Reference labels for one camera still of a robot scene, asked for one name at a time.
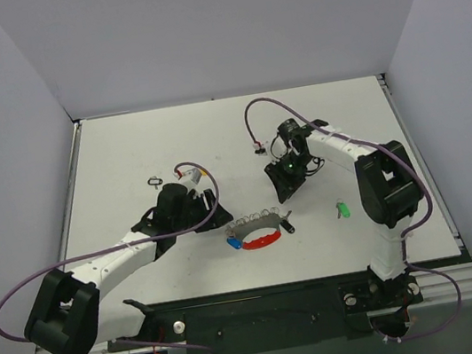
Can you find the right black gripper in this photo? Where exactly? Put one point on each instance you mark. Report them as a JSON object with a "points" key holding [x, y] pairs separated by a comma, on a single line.
{"points": [[285, 176]]}

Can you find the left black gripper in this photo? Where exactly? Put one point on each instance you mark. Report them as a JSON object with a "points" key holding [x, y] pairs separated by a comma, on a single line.
{"points": [[210, 206]]}

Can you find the red-handled metal keyring holder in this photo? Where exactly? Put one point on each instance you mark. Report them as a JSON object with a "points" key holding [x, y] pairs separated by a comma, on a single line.
{"points": [[258, 230]]}

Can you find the key with green tag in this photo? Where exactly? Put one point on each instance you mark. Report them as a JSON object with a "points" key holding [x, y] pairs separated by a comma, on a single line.
{"points": [[342, 209]]}

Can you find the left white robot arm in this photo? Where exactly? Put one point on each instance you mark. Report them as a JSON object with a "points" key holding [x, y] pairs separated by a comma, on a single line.
{"points": [[66, 317]]}

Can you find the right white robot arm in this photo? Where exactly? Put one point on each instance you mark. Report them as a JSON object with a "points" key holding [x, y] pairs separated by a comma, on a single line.
{"points": [[387, 184]]}

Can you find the blue key tag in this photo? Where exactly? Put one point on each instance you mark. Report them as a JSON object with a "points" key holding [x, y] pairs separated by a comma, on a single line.
{"points": [[234, 243]]}

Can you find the small black key fob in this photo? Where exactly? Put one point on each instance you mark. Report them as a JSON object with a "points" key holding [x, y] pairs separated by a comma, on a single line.
{"points": [[289, 228]]}

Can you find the key with large black tag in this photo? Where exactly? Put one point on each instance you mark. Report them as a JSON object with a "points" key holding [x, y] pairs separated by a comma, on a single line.
{"points": [[155, 182]]}

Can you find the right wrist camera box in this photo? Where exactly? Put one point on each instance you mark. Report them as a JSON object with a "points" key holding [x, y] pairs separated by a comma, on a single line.
{"points": [[265, 148]]}

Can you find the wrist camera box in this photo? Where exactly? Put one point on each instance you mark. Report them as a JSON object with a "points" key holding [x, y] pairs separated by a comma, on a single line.
{"points": [[265, 148], [190, 178]]}

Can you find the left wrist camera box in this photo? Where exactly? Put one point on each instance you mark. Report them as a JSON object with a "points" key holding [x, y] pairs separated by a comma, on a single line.
{"points": [[190, 178]]}

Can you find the aluminium frame rail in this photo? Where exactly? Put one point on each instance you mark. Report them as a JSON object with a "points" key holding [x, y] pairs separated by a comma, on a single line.
{"points": [[436, 289]]}

